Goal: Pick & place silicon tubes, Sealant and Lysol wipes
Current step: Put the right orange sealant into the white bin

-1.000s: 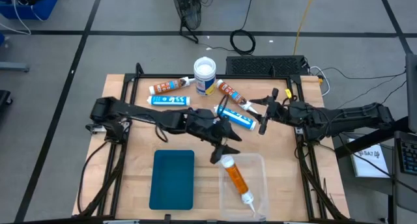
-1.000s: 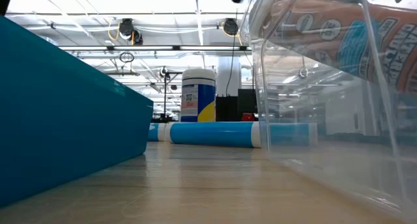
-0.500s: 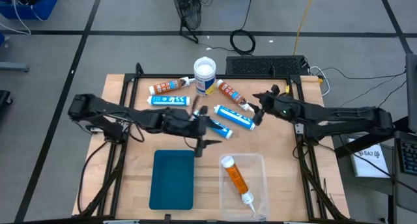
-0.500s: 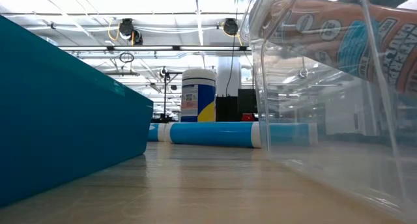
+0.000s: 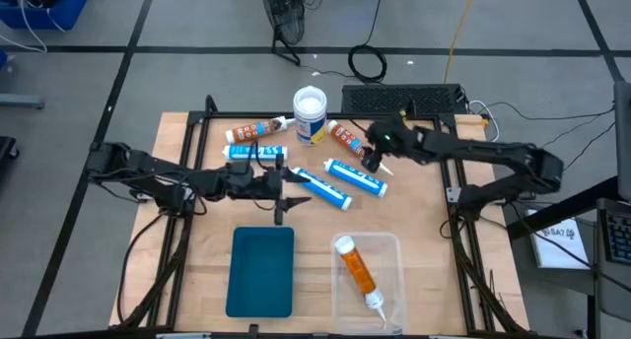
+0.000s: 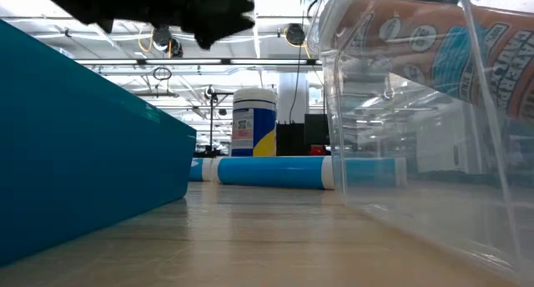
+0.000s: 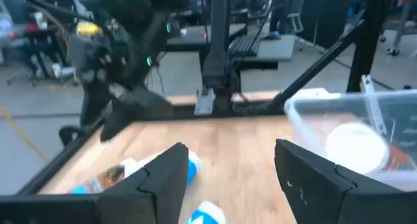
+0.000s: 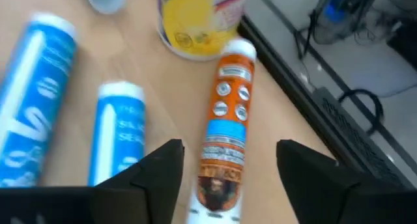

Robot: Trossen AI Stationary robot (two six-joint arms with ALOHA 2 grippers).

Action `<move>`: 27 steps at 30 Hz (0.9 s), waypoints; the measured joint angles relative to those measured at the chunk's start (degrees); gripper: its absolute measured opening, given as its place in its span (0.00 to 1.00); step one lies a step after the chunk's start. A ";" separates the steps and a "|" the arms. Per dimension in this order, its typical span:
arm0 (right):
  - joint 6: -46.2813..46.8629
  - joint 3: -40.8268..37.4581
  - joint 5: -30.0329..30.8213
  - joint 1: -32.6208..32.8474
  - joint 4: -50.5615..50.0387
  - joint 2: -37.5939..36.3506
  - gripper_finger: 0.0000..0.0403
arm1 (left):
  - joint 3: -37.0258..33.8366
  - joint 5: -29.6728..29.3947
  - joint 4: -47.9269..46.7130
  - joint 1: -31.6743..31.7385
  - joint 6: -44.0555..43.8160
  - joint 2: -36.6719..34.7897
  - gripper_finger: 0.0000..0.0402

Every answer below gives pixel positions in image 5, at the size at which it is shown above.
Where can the black keyboard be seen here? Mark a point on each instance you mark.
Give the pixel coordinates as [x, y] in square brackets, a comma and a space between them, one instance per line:
[618, 235]

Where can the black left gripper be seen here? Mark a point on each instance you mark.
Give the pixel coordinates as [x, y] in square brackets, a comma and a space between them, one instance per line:
[246, 181]

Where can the white blue wipes canister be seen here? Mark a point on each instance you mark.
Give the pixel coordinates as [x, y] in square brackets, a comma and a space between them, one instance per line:
[309, 117]

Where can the grey side desk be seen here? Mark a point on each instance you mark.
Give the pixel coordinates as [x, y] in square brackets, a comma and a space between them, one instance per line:
[613, 290]

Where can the blue silicone sealant tube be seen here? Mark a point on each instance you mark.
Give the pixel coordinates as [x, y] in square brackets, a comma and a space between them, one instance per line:
[256, 152]
[356, 177]
[325, 190]

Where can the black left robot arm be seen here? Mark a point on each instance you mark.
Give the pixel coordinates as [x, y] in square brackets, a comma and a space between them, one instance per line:
[148, 164]

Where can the grey monitor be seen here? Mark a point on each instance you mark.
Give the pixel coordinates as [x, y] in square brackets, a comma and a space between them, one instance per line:
[623, 142]

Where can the grey floor bar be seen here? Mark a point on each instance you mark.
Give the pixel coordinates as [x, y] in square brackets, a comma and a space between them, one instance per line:
[20, 101]

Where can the black diagonal desk strut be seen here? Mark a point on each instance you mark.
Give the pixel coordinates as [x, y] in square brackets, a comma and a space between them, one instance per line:
[562, 208]

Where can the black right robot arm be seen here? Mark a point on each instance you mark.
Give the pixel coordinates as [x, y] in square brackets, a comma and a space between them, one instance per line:
[493, 152]

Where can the blue storage crate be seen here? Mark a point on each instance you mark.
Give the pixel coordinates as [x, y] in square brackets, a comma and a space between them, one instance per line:
[49, 14]

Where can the white arm base bracket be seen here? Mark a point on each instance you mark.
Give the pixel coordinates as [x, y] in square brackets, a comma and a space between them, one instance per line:
[453, 195]

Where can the black aluminium table frame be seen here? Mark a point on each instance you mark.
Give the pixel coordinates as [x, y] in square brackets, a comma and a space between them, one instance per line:
[236, 114]

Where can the black perforated computer case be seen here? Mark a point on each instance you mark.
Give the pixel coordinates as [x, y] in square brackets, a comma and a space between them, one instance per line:
[404, 100]

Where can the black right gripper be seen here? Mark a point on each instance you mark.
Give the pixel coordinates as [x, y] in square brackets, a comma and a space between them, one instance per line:
[394, 134]

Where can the white paper sheet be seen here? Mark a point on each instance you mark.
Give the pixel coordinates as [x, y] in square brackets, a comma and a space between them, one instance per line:
[562, 245]

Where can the teal plastic bin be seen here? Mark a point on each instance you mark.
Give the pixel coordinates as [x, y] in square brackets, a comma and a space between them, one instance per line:
[261, 275]

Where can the clear plastic bin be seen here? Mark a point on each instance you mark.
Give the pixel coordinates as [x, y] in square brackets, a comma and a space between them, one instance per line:
[389, 280]

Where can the orange sealant tube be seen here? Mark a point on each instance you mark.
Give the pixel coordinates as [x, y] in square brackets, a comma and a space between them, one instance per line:
[357, 270]
[256, 130]
[347, 138]

